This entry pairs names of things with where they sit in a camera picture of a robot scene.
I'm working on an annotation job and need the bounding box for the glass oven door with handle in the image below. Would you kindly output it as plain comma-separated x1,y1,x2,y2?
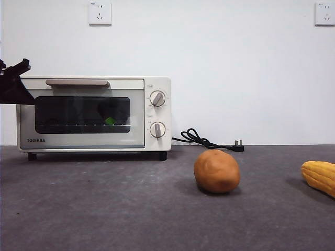
18,79,146,150

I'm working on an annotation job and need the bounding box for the white Toshiba toaster oven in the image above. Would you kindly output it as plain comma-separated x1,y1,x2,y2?
16,76,173,161

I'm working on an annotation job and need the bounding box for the metal wire oven rack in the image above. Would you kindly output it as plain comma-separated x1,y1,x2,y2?
39,123,131,128

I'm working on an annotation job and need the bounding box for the beige round oven knob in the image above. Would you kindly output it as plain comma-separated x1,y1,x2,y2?
149,121,166,140
149,90,166,108

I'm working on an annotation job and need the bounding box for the purple eggplant with green stem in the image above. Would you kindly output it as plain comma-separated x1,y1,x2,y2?
98,100,119,127

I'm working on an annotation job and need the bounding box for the black power cable with plug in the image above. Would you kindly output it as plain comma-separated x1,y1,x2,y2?
172,128,245,153

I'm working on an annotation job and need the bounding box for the yellow corn cob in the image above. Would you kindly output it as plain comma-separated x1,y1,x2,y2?
300,161,335,199

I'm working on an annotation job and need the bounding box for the white wall socket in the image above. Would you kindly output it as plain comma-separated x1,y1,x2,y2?
314,2,335,27
88,1,113,27

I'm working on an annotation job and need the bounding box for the brown potato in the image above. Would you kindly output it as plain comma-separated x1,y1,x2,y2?
193,149,241,195

